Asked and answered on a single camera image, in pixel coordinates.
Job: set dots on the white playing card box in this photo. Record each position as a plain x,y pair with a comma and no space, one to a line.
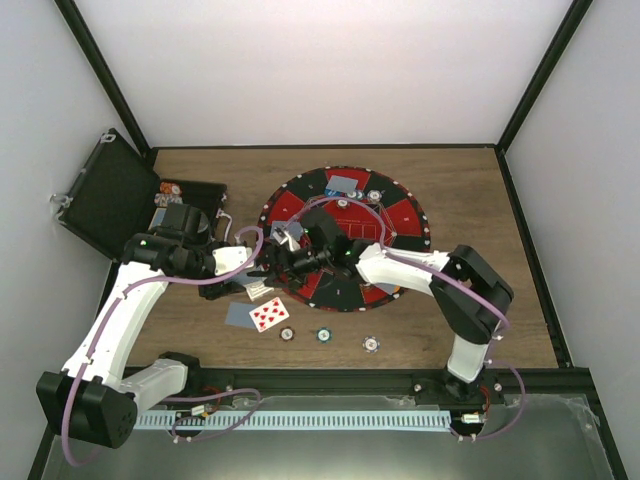
257,290

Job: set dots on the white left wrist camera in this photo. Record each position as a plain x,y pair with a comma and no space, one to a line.
232,258

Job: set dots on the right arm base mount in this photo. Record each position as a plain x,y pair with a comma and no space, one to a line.
451,392

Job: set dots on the blue white poker chip stack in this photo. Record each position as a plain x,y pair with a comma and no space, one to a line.
370,344

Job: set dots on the round red black poker mat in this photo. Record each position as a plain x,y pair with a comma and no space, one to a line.
398,216

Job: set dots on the black aluminium frame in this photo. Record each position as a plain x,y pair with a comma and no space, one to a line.
320,380

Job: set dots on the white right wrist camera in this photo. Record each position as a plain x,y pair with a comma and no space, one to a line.
283,238

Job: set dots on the card deck in case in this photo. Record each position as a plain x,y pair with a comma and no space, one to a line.
157,217

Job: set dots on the single face-down blue card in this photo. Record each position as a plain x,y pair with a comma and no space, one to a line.
238,315

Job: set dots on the face-up hearts playing card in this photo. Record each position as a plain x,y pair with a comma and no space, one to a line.
268,314

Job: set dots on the blue patterned card deck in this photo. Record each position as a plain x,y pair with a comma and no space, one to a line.
245,279

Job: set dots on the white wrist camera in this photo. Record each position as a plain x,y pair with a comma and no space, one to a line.
283,238
232,258

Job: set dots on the face-down cards seat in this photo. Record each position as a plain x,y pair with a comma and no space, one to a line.
293,228
340,185

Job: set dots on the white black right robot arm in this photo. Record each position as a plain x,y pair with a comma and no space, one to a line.
471,295

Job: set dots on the orange chip stack in case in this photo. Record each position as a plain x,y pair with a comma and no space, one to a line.
170,188

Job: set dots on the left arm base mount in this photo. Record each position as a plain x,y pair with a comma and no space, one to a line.
199,392

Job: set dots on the teal poker chip stack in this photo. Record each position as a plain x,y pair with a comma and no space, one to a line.
323,335

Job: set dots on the grey striped chips in case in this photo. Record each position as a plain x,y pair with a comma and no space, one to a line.
162,200

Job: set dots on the brown poker chip stack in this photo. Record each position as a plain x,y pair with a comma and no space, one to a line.
287,334

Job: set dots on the face-down cards top seat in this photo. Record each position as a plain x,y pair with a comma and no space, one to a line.
340,185

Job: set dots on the light blue slotted cable duct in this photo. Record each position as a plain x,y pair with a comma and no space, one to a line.
402,420

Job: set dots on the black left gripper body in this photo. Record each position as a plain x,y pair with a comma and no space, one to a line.
210,291

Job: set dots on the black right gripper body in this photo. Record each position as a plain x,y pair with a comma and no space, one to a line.
292,267

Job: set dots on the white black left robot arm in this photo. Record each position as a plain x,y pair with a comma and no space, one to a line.
178,251

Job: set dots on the black poker chip case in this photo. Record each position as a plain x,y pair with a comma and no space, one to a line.
112,197

